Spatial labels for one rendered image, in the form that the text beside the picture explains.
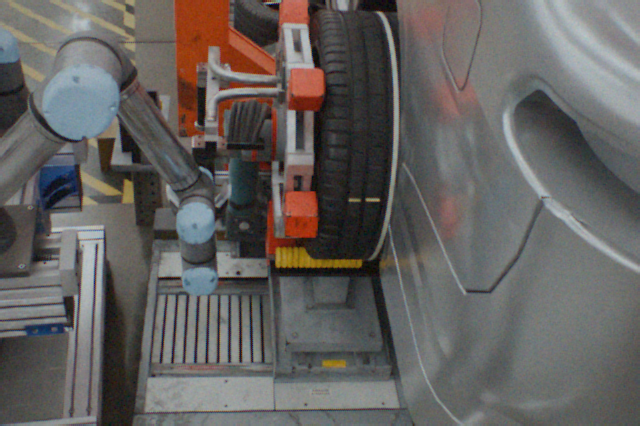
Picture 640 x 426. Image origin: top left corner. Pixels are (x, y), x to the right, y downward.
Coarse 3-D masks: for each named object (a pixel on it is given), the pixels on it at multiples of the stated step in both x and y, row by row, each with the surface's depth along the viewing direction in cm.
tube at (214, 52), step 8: (216, 48) 199; (208, 56) 197; (216, 56) 196; (208, 64) 194; (216, 64) 192; (280, 64) 188; (216, 72) 190; (224, 72) 190; (232, 72) 190; (280, 72) 189; (232, 80) 190; (240, 80) 189; (248, 80) 189; (256, 80) 189; (264, 80) 190; (272, 80) 190; (280, 80) 189
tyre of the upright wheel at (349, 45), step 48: (336, 48) 173; (384, 48) 175; (336, 96) 168; (384, 96) 169; (336, 144) 168; (384, 144) 169; (336, 192) 171; (384, 192) 173; (336, 240) 182; (384, 240) 183
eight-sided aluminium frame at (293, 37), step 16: (288, 32) 186; (304, 32) 187; (288, 48) 180; (304, 48) 181; (288, 64) 174; (304, 64) 175; (288, 112) 172; (304, 112) 176; (288, 128) 172; (304, 128) 175; (288, 144) 172; (304, 144) 174; (288, 160) 171; (304, 160) 172; (272, 176) 221; (288, 176) 174; (304, 176) 174; (272, 192) 218; (272, 208) 217
